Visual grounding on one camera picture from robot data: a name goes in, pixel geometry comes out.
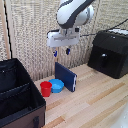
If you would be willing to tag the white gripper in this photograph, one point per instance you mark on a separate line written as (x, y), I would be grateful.
(63, 38)

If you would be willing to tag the dark blue book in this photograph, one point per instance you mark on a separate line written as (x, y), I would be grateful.
(65, 76)

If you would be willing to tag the blue plastic bowl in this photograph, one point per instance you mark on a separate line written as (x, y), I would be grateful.
(57, 85)

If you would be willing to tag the beige woven folding screen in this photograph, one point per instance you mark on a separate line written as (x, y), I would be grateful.
(30, 33)

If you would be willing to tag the red plastic cup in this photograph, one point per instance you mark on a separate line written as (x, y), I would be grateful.
(46, 89)

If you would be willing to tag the closed black case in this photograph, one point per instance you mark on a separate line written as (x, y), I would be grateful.
(110, 53)

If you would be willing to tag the open black fabric case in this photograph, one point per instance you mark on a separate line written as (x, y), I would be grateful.
(16, 96)

